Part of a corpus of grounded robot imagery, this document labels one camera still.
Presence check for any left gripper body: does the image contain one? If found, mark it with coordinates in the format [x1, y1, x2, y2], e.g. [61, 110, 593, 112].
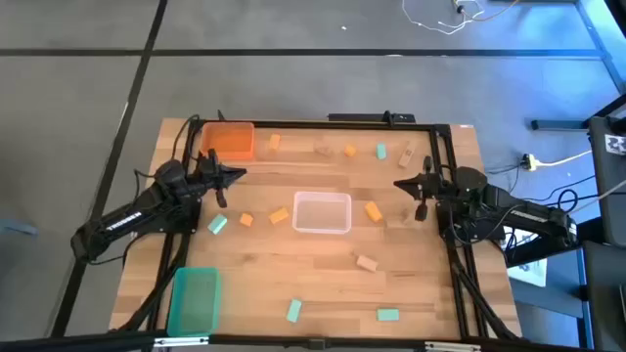
[198, 149, 229, 209]

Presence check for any black aluminium table frame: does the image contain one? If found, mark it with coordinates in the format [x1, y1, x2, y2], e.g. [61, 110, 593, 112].
[114, 116, 522, 343]

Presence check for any blue metal floor bar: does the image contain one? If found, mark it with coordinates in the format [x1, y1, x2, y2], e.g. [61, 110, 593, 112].
[530, 118, 591, 131]

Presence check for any orange plastic bin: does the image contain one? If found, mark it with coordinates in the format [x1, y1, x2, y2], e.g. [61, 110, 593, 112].
[200, 120, 256, 161]

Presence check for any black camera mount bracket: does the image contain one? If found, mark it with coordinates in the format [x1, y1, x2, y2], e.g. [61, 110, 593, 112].
[327, 110, 417, 124]

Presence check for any white paper sheet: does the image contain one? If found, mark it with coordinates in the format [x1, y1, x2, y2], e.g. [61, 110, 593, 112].
[507, 257, 548, 288]

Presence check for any teal plastic bin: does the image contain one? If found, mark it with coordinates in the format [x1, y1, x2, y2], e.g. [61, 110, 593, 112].
[166, 266, 222, 338]

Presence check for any pale yellow power cable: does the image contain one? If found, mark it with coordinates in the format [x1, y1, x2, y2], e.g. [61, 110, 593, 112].
[535, 149, 594, 168]

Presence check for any blue tape strip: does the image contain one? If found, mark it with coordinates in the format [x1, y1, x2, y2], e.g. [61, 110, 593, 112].
[0, 218, 39, 238]

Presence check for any white floor cable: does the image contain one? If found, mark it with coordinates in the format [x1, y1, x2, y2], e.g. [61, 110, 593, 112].
[401, 0, 486, 36]

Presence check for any black white marker tag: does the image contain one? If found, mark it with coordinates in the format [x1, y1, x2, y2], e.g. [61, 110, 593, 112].
[604, 134, 626, 156]

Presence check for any silver metal bracket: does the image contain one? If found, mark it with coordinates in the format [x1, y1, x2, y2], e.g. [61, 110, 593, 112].
[424, 340, 483, 352]
[154, 335, 210, 348]

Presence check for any clear plastic bin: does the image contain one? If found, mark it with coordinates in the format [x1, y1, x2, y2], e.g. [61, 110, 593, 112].
[291, 191, 353, 236]

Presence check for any black crossbar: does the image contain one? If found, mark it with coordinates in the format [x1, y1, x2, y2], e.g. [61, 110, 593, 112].
[0, 330, 626, 352]

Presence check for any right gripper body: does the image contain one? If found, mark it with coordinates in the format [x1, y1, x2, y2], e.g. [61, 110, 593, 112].
[414, 155, 454, 222]

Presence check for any long printed wooden block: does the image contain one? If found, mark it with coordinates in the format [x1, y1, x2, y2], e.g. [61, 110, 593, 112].
[397, 140, 418, 170]

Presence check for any dark grey cabinet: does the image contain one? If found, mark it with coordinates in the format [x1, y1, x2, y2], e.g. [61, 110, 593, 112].
[581, 92, 626, 352]

